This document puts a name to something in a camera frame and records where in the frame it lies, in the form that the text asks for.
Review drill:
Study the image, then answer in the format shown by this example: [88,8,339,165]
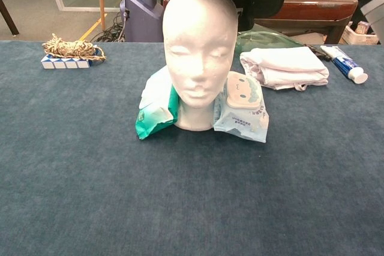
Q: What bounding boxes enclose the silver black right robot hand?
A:
[259,0,384,41]

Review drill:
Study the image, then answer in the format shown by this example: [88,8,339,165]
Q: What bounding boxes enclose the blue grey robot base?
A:
[119,0,166,43]

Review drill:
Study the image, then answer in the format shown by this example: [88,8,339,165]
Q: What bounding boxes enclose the white foam mannequin head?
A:
[163,0,238,132]

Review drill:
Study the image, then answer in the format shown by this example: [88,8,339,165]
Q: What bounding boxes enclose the white storage box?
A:
[341,20,381,46]

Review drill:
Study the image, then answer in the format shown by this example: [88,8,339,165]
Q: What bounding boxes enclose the blue white toothpaste tube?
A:
[320,45,369,85]

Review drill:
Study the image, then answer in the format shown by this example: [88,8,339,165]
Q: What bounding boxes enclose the brown wooden mahjong table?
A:
[254,0,359,45]

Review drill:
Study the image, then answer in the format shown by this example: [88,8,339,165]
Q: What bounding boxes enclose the folded white cloth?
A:
[239,46,331,92]

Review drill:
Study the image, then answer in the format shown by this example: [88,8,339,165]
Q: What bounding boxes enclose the light blue wet wipes pack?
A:
[212,71,270,144]

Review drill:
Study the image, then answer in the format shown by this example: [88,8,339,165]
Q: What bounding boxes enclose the green wet wipes pack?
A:
[135,66,180,140]

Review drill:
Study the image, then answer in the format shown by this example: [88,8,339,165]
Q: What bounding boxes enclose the blue carpet table cover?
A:
[0,40,384,256]

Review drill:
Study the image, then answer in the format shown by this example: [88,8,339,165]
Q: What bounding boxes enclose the blue white snake cube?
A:
[41,53,94,70]

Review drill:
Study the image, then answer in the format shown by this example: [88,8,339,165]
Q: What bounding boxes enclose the dark table leg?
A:
[0,0,20,37]

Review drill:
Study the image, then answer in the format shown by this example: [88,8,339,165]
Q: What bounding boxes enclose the tangled floor cables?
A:
[89,11,127,43]

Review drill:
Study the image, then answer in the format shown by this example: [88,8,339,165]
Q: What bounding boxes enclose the beige braided rope bundle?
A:
[41,33,107,65]

